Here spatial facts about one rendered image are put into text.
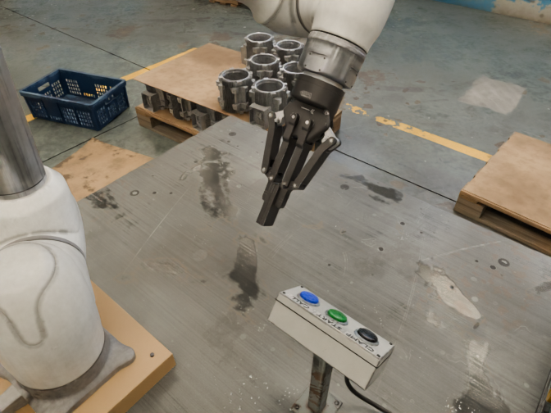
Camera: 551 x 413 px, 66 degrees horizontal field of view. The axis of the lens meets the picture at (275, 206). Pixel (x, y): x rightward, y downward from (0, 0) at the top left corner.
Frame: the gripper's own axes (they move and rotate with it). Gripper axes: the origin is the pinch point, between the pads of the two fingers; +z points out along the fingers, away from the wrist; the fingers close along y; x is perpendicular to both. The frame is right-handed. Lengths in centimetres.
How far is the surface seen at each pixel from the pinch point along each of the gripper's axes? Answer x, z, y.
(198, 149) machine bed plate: 49, 7, -61
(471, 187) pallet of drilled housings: 192, -16, 3
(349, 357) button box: -3.6, 12.5, 21.9
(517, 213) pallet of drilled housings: 187, -13, 28
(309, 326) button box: -3.6, 12.1, 15.1
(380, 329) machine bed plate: 31.6, 20.0, 18.4
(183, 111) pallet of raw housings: 146, 9, -169
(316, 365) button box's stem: 3.0, 20.0, 16.7
